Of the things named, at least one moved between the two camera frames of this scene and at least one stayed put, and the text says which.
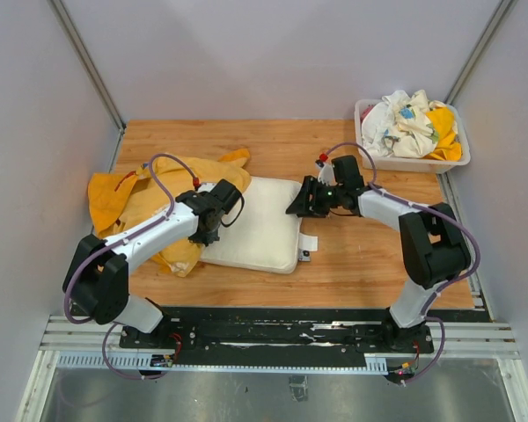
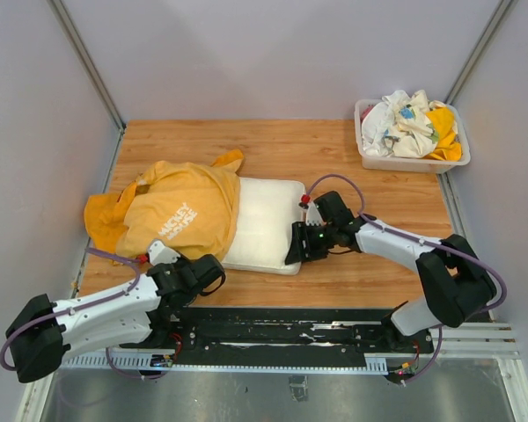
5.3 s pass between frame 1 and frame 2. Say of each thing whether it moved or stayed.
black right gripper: moved
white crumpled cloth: stayed
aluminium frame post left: stayed
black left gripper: moved
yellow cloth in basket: stayed
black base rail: stayed
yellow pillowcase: moved
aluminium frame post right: stayed
